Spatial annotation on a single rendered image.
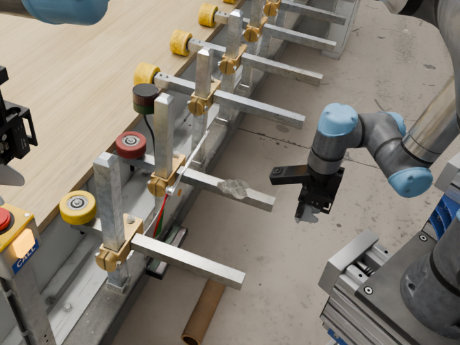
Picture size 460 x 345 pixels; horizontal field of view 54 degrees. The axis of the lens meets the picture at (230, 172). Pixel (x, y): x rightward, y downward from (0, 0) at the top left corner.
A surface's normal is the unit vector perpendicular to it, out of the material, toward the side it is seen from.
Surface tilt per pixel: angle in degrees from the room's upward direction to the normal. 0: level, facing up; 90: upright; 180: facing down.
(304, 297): 0
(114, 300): 0
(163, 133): 90
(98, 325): 0
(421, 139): 75
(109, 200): 90
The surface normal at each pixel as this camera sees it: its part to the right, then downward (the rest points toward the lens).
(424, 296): -0.84, -0.03
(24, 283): 0.93, 0.31
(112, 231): -0.34, 0.62
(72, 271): 0.11, -0.72
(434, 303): -0.69, 0.15
